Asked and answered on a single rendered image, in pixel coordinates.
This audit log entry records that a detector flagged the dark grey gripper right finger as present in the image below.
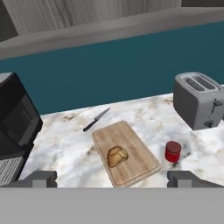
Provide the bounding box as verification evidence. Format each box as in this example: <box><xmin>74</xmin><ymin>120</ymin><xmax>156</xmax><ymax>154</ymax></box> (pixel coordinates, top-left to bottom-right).
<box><xmin>166</xmin><ymin>171</ymin><xmax>224</xmax><ymax>189</ymax></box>

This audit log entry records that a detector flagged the wooden cutting board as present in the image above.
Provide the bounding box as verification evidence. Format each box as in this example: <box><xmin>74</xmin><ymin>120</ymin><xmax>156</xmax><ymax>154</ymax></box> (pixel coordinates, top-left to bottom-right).
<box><xmin>91</xmin><ymin>120</ymin><xmax>162</xmax><ymax>188</ymax></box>

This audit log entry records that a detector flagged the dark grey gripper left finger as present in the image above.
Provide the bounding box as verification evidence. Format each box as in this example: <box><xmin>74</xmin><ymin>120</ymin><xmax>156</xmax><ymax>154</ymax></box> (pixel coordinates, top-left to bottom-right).
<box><xmin>6</xmin><ymin>171</ymin><xmax>58</xmax><ymax>189</ymax></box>

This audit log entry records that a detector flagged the black handled kitchen knife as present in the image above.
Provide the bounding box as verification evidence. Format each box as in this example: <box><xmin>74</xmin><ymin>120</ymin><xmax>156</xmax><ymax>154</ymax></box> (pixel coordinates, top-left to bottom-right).
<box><xmin>82</xmin><ymin>107</ymin><xmax>112</xmax><ymax>133</ymax></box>

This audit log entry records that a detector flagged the black microwave oven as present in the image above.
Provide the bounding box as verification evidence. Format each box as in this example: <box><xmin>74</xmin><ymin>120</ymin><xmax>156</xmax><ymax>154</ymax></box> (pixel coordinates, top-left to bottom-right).
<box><xmin>0</xmin><ymin>72</ymin><xmax>44</xmax><ymax>187</ymax></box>

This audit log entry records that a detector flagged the brown bread loaf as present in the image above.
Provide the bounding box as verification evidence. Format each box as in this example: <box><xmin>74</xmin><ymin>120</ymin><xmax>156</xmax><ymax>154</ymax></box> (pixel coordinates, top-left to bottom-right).
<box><xmin>107</xmin><ymin>145</ymin><xmax>130</xmax><ymax>169</ymax></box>

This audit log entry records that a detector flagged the grey wood wall cabinet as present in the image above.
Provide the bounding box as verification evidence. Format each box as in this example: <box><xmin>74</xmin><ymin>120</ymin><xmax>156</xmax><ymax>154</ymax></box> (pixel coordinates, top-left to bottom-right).
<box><xmin>0</xmin><ymin>0</ymin><xmax>224</xmax><ymax>60</ymax></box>

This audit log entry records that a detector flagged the grey two-slot toaster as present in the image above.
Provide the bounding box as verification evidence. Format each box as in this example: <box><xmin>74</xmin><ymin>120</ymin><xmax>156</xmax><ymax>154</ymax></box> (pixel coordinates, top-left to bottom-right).
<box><xmin>172</xmin><ymin>71</ymin><xmax>224</xmax><ymax>131</ymax></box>

